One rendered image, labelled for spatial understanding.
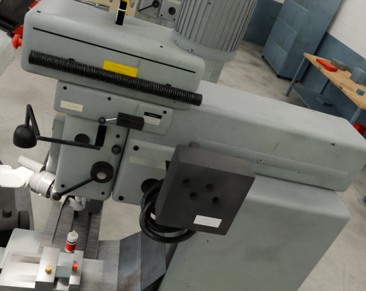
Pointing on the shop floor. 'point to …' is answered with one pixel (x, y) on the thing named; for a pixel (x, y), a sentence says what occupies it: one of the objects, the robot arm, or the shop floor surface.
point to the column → (259, 242)
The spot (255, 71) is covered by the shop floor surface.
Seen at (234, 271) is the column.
